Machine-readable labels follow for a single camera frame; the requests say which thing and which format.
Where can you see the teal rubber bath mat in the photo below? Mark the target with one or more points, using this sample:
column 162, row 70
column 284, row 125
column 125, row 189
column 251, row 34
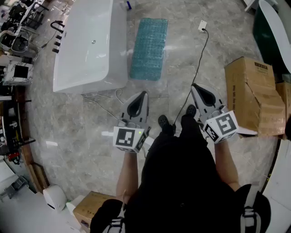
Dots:
column 149, row 50

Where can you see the person's right forearm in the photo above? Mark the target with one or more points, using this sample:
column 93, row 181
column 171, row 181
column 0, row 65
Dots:
column 226, row 163

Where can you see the large torn cardboard box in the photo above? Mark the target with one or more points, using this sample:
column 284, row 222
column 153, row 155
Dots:
column 247, row 91

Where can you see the white glossy platform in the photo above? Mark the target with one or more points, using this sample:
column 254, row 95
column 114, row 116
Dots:
column 27, row 216

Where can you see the person's right black shoe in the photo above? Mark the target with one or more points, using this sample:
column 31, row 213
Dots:
column 191, row 110

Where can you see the person's black shoe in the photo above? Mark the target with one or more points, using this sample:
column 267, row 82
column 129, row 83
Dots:
column 191, row 110
column 163, row 121

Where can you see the white rimmed round basin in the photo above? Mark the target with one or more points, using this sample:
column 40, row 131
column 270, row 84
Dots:
column 21, row 45

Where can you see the white rounded dispenser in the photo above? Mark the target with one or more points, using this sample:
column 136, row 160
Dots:
column 54, row 198

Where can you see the person's black trousers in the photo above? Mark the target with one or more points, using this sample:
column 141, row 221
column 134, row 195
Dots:
column 177, row 163

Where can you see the grey metal fixture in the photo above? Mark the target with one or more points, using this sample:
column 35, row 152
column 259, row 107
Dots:
column 13, row 187

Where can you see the plain cardboard box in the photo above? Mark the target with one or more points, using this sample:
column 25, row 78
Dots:
column 284, row 97

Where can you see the white rectangular bathtub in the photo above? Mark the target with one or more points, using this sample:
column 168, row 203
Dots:
column 86, row 45

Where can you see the black faucet knob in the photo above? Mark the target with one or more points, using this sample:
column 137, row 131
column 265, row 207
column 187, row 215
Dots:
column 56, row 43
column 55, row 50
column 58, row 36

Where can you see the marble pattern basin block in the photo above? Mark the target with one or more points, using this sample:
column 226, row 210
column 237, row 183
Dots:
column 13, row 72

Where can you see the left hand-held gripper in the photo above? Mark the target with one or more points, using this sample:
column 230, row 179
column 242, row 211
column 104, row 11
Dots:
column 123, row 138

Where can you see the white power adapter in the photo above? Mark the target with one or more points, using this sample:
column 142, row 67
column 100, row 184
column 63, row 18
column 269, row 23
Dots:
column 202, row 25

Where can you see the brown wooden board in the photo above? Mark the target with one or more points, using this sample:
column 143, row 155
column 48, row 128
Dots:
column 38, row 177

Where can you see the person's left forearm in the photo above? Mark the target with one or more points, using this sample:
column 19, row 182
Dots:
column 128, row 173

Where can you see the black metal rack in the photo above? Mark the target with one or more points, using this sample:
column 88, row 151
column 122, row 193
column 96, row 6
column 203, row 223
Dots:
column 13, row 118

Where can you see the person's black t-shirt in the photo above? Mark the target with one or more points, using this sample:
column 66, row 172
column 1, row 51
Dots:
column 182, row 216

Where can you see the small cardboard box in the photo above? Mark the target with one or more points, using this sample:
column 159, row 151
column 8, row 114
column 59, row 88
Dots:
column 91, row 207

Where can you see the person's left black shoe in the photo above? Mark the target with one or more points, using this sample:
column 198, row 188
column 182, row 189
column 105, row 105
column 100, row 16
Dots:
column 163, row 121

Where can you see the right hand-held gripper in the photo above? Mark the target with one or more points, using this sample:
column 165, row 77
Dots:
column 224, row 125

